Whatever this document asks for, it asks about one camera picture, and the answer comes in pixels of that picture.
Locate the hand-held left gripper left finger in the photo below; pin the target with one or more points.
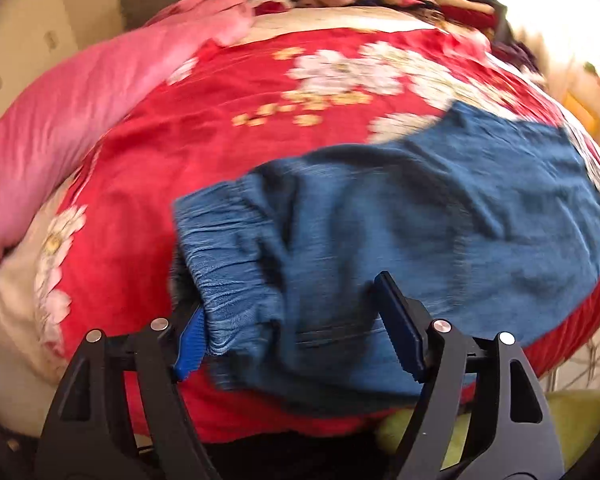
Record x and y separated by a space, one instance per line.
189 347

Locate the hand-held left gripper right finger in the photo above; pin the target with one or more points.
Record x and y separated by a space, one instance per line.
402 325

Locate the blue denim pants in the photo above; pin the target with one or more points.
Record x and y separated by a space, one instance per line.
379 220

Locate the red floral blanket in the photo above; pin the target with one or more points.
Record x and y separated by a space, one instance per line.
205 135

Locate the pink quilt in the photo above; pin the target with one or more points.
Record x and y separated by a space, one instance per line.
55 125

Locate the yellow bag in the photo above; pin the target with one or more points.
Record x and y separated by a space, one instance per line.
584 110

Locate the beige bed sheet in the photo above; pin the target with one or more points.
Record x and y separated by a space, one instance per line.
330 17

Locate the cream wardrobe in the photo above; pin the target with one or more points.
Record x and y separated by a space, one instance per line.
20 50

